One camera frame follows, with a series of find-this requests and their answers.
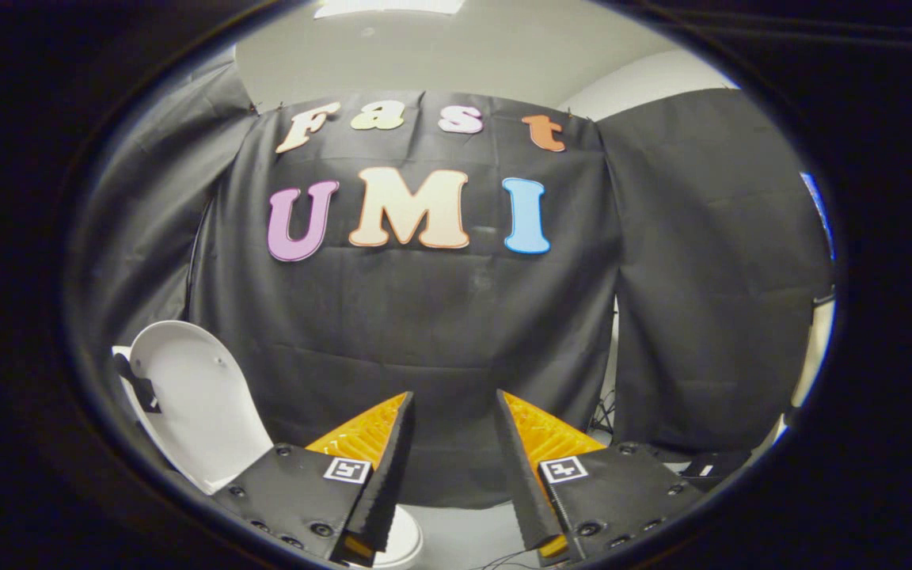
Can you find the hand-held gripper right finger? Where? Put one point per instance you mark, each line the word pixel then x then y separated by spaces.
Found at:
pixel 523 483

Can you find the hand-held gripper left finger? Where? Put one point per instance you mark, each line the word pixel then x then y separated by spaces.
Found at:
pixel 381 483

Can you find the white toilet lid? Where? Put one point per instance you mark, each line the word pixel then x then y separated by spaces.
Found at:
pixel 195 396

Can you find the white ceramic toilet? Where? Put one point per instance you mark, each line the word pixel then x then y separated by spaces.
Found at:
pixel 404 542

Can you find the black backdrop cloth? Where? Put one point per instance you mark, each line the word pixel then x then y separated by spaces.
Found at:
pixel 424 332

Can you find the black box with white label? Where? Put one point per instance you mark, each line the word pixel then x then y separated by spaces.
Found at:
pixel 713 463

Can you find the plain black curtain cloth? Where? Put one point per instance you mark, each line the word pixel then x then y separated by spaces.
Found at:
pixel 155 214
pixel 709 277

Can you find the beige office chair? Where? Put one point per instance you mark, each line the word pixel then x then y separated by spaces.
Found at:
pixel 814 348

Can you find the computer monitor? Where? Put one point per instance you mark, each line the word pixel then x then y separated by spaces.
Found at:
pixel 820 210

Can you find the ceiling light panel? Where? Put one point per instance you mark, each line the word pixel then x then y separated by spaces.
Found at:
pixel 389 6

